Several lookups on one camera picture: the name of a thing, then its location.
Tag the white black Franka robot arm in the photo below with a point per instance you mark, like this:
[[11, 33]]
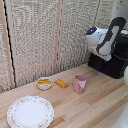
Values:
[[106, 40]]

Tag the white floral rim plate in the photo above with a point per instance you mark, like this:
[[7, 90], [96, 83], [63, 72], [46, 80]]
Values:
[[30, 113]]

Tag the small white bowl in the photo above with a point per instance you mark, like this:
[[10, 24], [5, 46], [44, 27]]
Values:
[[44, 86]]

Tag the black air fryer body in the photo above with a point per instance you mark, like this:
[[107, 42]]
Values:
[[121, 53]]

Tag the yellow food pieces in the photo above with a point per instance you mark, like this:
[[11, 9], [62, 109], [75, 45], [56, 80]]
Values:
[[44, 81]]

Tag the orange food block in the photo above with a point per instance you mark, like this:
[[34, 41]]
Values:
[[61, 83]]

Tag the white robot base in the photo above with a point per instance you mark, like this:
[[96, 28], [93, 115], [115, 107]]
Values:
[[122, 120]]

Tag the beige woven folding screen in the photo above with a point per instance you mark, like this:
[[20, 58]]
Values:
[[33, 36]]

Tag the pink cup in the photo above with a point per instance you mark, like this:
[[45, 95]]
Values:
[[80, 84]]

